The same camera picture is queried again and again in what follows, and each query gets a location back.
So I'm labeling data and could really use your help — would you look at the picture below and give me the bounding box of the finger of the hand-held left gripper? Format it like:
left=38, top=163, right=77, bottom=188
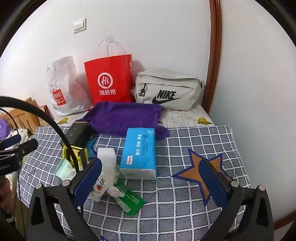
left=0, top=134, right=22, bottom=149
left=13, top=138, right=38, bottom=158

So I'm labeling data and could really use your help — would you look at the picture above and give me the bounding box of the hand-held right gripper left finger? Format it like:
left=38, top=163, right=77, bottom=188
left=26, top=158, right=103, bottom=241

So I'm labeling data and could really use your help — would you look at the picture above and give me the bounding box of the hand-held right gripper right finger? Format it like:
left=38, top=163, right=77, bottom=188
left=199, top=159, right=275, bottom=241

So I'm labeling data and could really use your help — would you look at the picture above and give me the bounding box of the white tissue packet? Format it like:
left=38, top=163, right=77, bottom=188
left=91, top=164, right=126, bottom=202

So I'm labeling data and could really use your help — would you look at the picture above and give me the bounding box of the pale green tissue pack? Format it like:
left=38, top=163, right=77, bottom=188
left=54, top=159, right=78, bottom=181

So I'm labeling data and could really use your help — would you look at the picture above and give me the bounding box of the yellow black can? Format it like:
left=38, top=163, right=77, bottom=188
left=62, top=146, right=89, bottom=169

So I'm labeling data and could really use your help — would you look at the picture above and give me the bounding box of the green plastic bottle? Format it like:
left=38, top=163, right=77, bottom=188
left=113, top=179, right=146, bottom=217

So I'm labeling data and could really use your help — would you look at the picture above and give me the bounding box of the person's left hand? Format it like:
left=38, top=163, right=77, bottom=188
left=0, top=177, right=13, bottom=209

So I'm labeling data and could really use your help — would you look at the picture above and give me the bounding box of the white dotted fabric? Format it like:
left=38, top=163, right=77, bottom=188
left=8, top=128, right=35, bottom=142

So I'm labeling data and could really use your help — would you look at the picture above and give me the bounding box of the purple fabric item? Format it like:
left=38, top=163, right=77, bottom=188
left=0, top=118, right=11, bottom=141

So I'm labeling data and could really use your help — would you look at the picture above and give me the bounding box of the wooden headboard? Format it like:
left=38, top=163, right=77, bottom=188
left=0, top=97, right=56, bottom=139

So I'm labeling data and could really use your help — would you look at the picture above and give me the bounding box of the blue pouch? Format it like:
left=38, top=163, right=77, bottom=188
left=85, top=137, right=99, bottom=158

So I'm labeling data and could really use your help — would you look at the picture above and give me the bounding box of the black box with gold rim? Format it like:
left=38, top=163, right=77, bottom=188
left=65, top=122, right=93, bottom=149

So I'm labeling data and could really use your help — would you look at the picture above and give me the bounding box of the checked grey cloth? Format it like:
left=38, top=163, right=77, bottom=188
left=17, top=125, right=252, bottom=241

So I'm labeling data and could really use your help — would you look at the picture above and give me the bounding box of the blue tissue pack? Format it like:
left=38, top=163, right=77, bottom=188
left=120, top=127, right=158, bottom=179

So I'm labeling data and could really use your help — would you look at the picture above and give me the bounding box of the purple towel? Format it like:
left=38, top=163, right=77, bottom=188
left=75, top=101, right=171, bottom=140

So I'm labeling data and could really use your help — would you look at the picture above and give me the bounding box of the white plastic shopping bag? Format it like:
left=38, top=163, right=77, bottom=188
left=46, top=56, right=93, bottom=116

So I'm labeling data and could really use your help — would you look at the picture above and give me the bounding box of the beige waist bag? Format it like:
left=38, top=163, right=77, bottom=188
left=133, top=71, right=206, bottom=111

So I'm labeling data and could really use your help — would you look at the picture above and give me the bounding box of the red paper bag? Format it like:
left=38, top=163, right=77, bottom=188
left=84, top=38, right=134, bottom=106

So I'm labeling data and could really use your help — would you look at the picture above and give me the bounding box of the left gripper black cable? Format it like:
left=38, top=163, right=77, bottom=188
left=0, top=107, right=30, bottom=140

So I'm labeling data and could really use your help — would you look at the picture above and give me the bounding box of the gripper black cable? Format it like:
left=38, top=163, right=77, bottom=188
left=0, top=96, right=85, bottom=209
left=0, top=107, right=30, bottom=140

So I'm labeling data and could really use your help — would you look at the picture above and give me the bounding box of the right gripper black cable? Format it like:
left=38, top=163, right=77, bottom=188
left=0, top=96, right=85, bottom=209

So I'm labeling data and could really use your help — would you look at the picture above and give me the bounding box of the white light switch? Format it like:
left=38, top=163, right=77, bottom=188
left=73, top=19, right=87, bottom=34

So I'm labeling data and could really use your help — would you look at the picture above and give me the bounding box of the wooden door frame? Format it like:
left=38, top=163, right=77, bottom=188
left=203, top=0, right=223, bottom=115

